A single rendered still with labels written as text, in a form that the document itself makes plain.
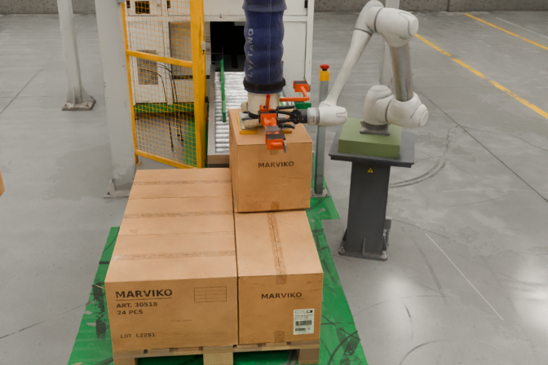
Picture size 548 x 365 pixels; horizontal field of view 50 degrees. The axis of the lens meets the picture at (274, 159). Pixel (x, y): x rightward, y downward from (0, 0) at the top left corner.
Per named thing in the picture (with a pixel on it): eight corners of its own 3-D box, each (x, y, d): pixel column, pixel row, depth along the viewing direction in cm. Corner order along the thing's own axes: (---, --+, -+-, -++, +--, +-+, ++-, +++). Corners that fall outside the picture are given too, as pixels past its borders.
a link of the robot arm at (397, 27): (399, 112, 355) (433, 120, 343) (386, 128, 348) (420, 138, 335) (386, 0, 303) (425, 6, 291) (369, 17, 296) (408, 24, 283)
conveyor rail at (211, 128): (210, 82, 598) (209, 63, 590) (215, 82, 598) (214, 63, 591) (208, 181, 388) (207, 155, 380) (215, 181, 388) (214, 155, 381)
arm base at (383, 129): (390, 121, 369) (391, 113, 366) (390, 136, 349) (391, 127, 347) (360, 120, 372) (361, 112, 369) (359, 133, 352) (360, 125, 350)
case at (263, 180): (229, 168, 372) (228, 108, 357) (291, 165, 378) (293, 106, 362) (237, 213, 318) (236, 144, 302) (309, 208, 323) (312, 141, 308)
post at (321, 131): (313, 191, 466) (319, 68, 425) (321, 191, 466) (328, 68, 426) (315, 195, 459) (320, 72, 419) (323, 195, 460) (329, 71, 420)
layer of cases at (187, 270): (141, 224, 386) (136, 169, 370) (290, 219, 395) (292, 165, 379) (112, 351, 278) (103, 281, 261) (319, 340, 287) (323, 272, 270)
